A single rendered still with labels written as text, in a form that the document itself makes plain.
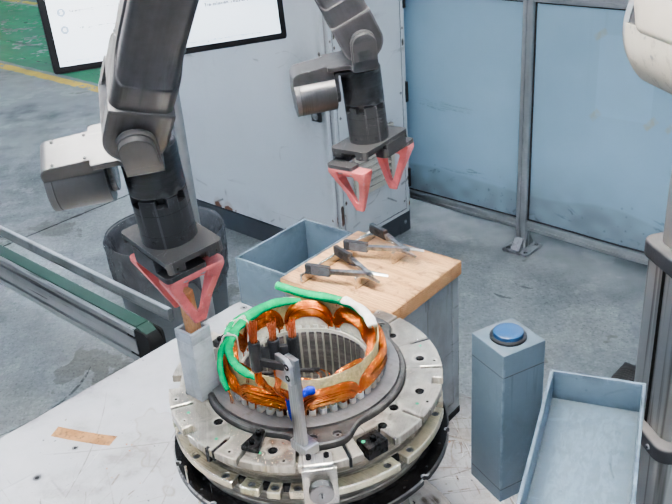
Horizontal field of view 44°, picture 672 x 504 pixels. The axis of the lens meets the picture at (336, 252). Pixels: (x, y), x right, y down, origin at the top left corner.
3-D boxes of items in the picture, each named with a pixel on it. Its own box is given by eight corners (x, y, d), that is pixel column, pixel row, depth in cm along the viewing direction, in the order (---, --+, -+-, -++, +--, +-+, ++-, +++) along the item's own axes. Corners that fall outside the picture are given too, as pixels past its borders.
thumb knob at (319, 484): (309, 499, 83) (307, 480, 82) (334, 496, 83) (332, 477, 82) (310, 507, 82) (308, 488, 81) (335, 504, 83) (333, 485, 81)
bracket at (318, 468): (303, 494, 86) (299, 455, 84) (337, 489, 86) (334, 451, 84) (305, 507, 85) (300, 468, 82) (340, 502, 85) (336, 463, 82)
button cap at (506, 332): (505, 346, 109) (505, 340, 109) (487, 333, 113) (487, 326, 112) (529, 337, 111) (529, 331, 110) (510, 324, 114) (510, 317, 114)
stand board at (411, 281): (281, 291, 125) (279, 278, 124) (358, 243, 138) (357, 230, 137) (388, 331, 114) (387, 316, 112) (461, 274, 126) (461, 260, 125)
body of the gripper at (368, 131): (331, 159, 119) (323, 110, 116) (373, 134, 126) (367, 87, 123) (367, 165, 115) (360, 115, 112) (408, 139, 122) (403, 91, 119)
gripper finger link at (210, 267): (184, 344, 86) (163, 268, 81) (151, 316, 91) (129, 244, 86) (238, 314, 89) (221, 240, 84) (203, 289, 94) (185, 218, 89)
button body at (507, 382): (499, 502, 119) (503, 357, 108) (470, 473, 125) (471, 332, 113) (538, 483, 122) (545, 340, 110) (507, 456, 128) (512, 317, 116)
